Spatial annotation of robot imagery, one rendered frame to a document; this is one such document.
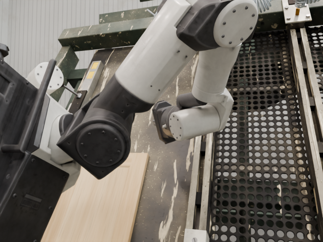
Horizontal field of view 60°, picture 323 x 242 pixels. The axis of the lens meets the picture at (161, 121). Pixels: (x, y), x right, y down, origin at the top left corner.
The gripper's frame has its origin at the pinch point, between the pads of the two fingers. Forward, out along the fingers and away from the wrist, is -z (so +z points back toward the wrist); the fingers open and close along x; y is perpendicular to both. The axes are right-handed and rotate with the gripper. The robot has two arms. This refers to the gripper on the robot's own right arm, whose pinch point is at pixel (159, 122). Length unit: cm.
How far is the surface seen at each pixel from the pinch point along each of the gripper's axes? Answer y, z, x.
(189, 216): 1.1, 6.8, -28.3
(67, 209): 31.8, -26.1, -23.3
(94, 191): 21.3, -24.3, -20.0
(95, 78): 1, -64, 24
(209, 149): -15.5, -1.1, -13.5
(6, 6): 31, -396, 191
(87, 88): 7, -59, 20
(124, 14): -41, -113, 69
